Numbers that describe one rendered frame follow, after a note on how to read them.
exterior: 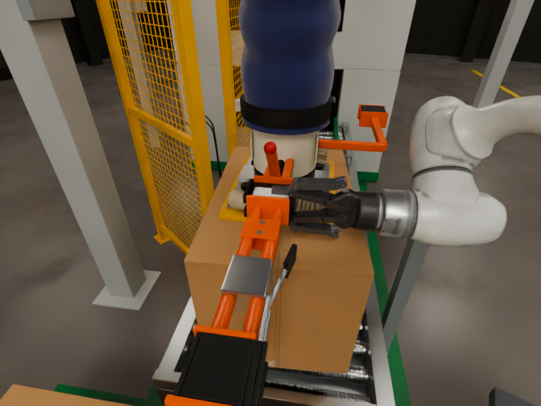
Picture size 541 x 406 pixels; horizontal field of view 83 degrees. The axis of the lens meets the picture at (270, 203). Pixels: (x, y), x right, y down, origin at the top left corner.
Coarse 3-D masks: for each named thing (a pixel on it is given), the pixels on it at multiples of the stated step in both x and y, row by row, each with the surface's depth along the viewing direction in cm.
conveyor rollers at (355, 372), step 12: (324, 132) 268; (360, 348) 105; (180, 372) 98; (300, 372) 100; (312, 372) 99; (324, 372) 99; (348, 372) 98; (360, 372) 98; (276, 384) 95; (288, 384) 95; (336, 396) 92; (348, 396) 92; (360, 396) 92
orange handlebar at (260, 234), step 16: (320, 144) 83; (336, 144) 83; (352, 144) 82; (368, 144) 82; (384, 144) 82; (288, 160) 74; (288, 176) 68; (256, 208) 57; (256, 224) 53; (272, 224) 53; (256, 240) 53; (272, 240) 50; (272, 256) 47; (224, 304) 40; (256, 304) 40; (224, 320) 38; (256, 320) 38
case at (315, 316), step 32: (224, 192) 88; (224, 224) 76; (192, 256) 66; (224, 256) 66; (256, 256) 66; (320, 256) 66; (352, 256) 66; (192, 288) 70; (288, 288) 67; (320, 288) 66; (352, 288) 66; (288, 320) 74; (320, 320) 73; (352, 320) 72; (288, 352) 81; (320, 352) 80; (352, 352) 79
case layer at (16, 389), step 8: (16, 384) 95; (8, 392) 93; (16, 392) 93; (24, 392) 93; (32, 392) 93; (40, 392) 93; (48, 392) 93; (56, 392) 93; (0, 400) 92; (8, 400) 92; (16, 400) 92; (24, 400) 92; (32, 400) 92; (40, 400) 92; (48, 400) 92; (56, 400) 92; (64, 400) 92; (72, 400) 92; (80, 400) 92; (88, 400) 92; (96, 400) 92; (104, 400) 92
